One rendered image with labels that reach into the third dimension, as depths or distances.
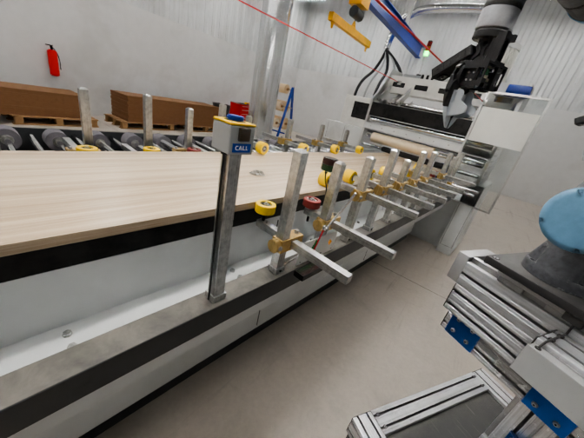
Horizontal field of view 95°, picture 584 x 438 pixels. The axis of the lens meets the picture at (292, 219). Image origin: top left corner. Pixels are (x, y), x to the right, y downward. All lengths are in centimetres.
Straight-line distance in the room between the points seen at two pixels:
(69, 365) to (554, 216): 99
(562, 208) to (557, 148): 934
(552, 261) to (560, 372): 23
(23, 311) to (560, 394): 115
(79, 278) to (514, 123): 342
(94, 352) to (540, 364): 92
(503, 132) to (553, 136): 659
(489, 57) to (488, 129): 264
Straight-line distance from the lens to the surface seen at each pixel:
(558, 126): 1001
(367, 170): 127
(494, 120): 345
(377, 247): 107
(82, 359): 79
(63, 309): 96
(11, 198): 104
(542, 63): 1017
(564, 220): 68
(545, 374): 76
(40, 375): 79
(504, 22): 85
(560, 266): 83
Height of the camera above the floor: 129
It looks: 24 degrees down
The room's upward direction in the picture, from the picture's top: 13 degrees clockwise
